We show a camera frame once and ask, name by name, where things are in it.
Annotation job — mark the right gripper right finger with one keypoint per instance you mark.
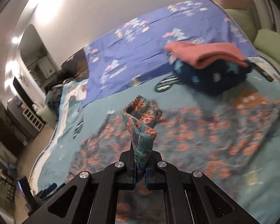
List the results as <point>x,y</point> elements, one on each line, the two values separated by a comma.
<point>192,197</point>

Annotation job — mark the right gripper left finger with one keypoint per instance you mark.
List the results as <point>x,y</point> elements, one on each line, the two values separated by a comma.
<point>86,198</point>

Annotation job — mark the floral fleece garment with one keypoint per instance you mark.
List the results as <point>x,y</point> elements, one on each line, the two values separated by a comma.
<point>221,145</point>

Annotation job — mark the dark clothes pile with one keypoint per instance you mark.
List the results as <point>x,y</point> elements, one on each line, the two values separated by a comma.
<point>53,91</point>

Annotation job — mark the teal patterned bed quilt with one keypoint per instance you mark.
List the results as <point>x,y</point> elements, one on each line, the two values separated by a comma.
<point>255,184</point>

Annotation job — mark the green cushion left side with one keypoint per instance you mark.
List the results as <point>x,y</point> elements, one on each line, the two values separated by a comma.
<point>47,115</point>

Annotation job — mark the green cushion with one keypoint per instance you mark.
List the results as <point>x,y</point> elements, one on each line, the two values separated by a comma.
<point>47,115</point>
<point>245,21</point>
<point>268,42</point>

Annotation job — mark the white shelf rack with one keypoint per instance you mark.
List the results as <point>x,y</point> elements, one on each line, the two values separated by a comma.
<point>33,119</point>

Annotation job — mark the navy star fleece garment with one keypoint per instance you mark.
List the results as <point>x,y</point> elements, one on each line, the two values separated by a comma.
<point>213,80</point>

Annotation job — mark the pink folded garment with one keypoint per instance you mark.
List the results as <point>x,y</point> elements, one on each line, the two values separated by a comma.
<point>201,56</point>

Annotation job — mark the purple tree print sheet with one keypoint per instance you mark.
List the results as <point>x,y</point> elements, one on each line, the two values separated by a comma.
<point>136,48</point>

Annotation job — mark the green cushion near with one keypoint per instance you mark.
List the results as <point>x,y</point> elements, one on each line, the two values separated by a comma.
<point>268,42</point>

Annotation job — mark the green cushion far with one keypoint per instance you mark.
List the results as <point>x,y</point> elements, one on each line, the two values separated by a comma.
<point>245,21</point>

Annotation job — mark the beige pillow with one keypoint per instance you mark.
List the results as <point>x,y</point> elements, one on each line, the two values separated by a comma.
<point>235,4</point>

